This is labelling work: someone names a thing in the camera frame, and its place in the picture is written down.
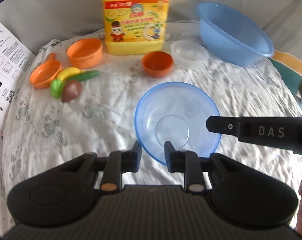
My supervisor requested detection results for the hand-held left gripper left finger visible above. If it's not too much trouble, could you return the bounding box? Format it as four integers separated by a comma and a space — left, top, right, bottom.
58, 141, 142, 193

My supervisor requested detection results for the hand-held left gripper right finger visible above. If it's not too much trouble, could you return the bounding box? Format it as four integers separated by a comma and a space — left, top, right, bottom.
164, 141, 244, 193

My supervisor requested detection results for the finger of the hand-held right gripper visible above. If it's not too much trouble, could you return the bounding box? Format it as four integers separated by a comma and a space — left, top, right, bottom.
206, 116, 241, 137

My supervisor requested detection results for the clear blue plastic bowl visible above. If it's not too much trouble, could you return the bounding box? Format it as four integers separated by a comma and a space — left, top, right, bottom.
134, 81, 222, 166

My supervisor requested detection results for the white cat-print cloth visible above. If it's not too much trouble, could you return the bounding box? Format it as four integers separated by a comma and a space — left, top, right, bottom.
0, 20, 302, 235

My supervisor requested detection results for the small clear plastic bowl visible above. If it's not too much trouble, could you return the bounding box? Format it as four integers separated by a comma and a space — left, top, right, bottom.
170, 40, 209, 70

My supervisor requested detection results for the large blue plastic basin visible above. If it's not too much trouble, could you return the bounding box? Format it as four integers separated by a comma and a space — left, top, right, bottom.
196, 2, 275, 67

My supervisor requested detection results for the dark orange plastic cup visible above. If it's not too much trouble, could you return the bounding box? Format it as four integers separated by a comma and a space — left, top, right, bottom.
142, 51, 174, 78

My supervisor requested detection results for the brown toy chestnut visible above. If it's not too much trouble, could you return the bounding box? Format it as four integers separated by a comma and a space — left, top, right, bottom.
61, 81, 82, 103

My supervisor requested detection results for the green toy cucumber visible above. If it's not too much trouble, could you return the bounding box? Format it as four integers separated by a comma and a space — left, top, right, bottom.
66, 70, 100, 82

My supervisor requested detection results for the light green toy fruit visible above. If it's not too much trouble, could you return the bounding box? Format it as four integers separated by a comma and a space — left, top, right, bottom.
50, 79, 64, 99

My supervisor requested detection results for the yellow toy banana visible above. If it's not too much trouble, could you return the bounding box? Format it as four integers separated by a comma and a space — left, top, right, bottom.
56, 67, 81, 82

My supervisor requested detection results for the light orange round bowl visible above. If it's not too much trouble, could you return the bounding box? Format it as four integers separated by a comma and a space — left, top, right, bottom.
66, 39, 103, 69

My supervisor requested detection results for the small orange toy pan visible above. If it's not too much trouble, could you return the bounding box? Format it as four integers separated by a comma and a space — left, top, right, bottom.
29, 52, 64, 89

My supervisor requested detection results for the yellow dish soap bottle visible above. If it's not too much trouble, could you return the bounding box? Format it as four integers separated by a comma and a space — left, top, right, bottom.
101, 0, 172, 55

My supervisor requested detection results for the white printed instruction sheet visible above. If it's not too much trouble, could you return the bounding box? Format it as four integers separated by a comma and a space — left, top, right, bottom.
0, 14, 35, 235

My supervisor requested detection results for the grey teal star-trimmed bedding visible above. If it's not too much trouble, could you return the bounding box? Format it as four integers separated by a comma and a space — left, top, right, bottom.
0, 0, 302, 120

